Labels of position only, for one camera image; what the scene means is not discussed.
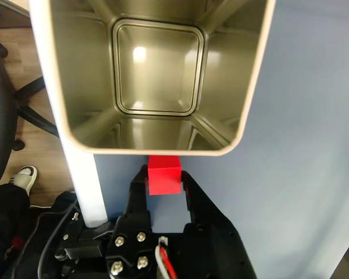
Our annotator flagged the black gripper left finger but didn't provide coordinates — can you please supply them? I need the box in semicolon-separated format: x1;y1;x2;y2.
105;164;158;279

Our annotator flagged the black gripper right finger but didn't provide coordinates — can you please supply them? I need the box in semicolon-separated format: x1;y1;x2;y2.
177;170;257;279

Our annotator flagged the red cube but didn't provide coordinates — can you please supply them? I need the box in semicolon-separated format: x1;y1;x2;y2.
147;156;183;195

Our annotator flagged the silver metal square container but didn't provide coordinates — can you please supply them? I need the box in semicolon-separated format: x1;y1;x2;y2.
28;0;277;158

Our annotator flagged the blue-grey table mat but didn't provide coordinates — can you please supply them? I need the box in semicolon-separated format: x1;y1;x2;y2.
92;0;349;279

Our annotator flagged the person's white shoe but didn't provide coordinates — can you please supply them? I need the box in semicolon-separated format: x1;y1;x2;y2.
8;164;38;196

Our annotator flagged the person's leg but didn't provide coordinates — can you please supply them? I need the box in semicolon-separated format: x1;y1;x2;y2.
0;183;32;279

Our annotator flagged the black office chair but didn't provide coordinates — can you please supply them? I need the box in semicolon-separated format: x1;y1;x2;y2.
0;40;60;189

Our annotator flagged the dark wooden cabinet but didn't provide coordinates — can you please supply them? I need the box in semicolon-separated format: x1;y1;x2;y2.
0;0;33;29

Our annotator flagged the red white black servo cable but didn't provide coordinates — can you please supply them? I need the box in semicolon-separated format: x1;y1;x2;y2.
155;236;179;279

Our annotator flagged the silver table frame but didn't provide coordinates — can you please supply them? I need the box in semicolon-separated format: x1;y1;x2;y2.
59;127;109;229

